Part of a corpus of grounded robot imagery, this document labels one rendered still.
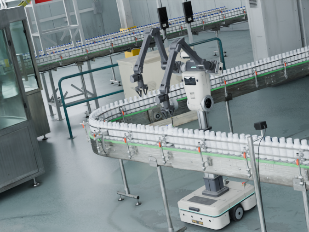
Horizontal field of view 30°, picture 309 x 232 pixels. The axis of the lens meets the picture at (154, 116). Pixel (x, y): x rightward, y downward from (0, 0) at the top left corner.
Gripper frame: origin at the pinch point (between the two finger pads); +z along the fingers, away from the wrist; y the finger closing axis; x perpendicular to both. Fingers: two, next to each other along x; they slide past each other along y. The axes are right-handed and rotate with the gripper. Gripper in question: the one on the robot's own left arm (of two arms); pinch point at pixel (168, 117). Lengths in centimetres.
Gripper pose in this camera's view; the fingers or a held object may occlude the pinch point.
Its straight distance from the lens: 491.1
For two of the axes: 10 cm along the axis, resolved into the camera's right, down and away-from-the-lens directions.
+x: -6.9, -0.6, 7.2
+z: 1.7, 9.6, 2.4
